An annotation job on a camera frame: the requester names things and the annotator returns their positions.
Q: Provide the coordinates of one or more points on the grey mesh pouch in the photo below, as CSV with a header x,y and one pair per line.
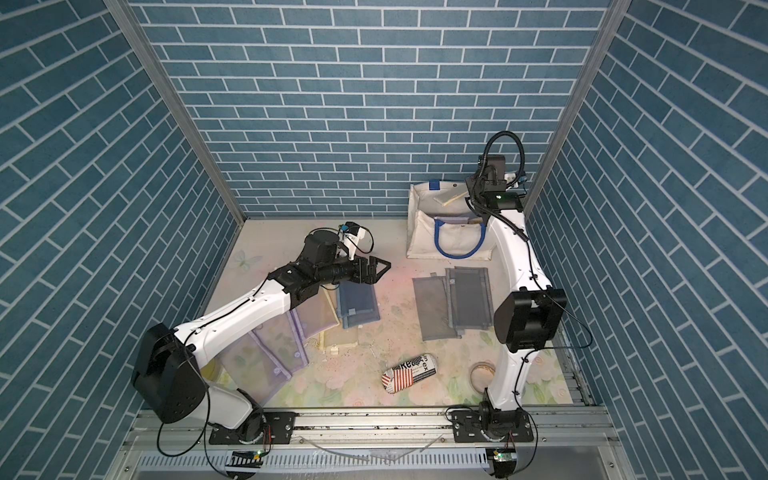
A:
x,y
433,309
469,298

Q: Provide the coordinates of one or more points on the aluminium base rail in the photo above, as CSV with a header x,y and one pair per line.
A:
x,y
550,442

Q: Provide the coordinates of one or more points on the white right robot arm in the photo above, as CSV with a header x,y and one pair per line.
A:
x,y
530,314

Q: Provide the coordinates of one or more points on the crushed striped drink can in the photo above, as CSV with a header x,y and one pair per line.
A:
x,y
408,373

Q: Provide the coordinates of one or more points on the cream yellow pouch bottom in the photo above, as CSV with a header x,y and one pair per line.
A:
x,y
337,338

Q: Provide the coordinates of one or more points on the white canvas tote bag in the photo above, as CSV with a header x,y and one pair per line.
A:
x,y
437,232

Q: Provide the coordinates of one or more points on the yellow trimmed mesh pouch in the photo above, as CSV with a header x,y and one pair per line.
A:
x,y
451,196

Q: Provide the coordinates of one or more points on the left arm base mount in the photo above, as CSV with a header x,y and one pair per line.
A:
x,y
267,428

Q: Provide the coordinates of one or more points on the purple mesh pouch bottom left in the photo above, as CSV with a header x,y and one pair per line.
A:
x,y
254,368

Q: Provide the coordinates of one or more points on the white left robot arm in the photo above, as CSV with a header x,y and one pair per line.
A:
x,y
167,369

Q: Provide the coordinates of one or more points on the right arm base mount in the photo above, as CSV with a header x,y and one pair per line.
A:
x,y
494,426

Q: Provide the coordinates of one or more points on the purple mesh pouch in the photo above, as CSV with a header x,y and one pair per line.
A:
x,y
281,336
254,368
315,315

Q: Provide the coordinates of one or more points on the blue mesh pouch centre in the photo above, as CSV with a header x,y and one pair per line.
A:
x,y
356,304

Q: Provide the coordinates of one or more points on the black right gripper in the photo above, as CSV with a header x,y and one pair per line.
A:
x,y
470,184

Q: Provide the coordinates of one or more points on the brown tape roll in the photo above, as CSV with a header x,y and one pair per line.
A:
x,y
481,375

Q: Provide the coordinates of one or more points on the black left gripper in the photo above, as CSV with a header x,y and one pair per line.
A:
x,y
369,269

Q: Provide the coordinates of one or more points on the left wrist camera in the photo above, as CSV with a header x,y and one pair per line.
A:
x,y
355,239

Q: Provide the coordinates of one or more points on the purple mesh pouch lower left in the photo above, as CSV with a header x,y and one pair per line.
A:
x,y
281,336

